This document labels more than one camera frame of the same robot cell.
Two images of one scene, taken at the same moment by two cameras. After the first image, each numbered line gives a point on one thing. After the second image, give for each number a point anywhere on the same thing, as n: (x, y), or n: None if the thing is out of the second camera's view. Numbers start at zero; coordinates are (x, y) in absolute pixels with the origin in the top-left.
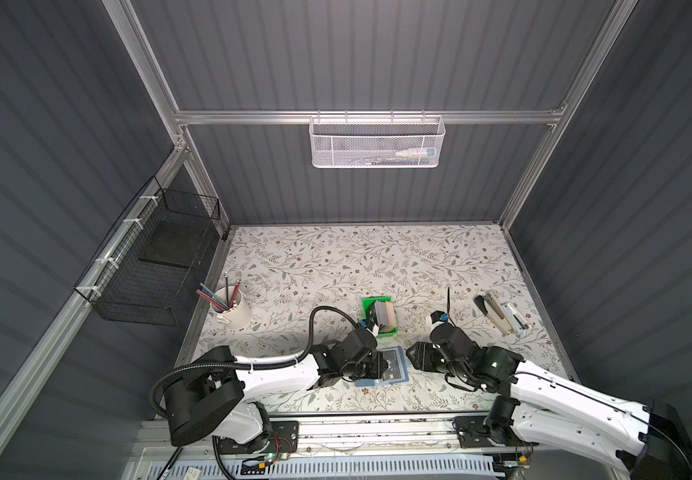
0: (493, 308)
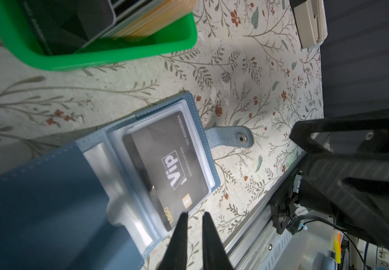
0: (311, 22)
